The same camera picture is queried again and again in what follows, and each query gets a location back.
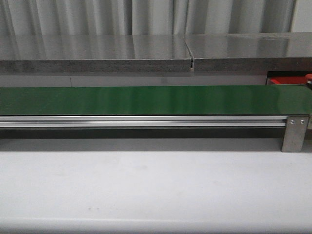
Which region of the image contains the aluminium conveyor side rail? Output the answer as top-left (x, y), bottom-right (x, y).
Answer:
top-left (0, 116), bottom-right (287, 128)

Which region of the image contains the grey pleated curtain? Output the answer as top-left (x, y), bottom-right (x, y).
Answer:
top-left (0, 0), bottom-right (295, 36)

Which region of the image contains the right steel counter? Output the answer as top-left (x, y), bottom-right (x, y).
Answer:
top-left (185, 32), bottom-right (312, 72)

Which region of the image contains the steel counter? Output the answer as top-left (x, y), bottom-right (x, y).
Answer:
top-left (0, 35), bottom-right (192, 74)
top-left (185, 32), bottom-right (312, 72)

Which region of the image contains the steel conveyor support bracket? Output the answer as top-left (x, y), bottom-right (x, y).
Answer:
top-left (281, 116), bottom-right (309, 153)

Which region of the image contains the left steel counter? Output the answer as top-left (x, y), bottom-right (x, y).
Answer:
top-left (0, 35), bottom-right (192, 74)

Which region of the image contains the green conveyor belt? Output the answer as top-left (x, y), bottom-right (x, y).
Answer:
top-left (0, 85), bottom-right (312, 116)

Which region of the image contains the red plastic bin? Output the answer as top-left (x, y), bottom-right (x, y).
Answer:
top-left (266, 76), bottom-right (307, 85)

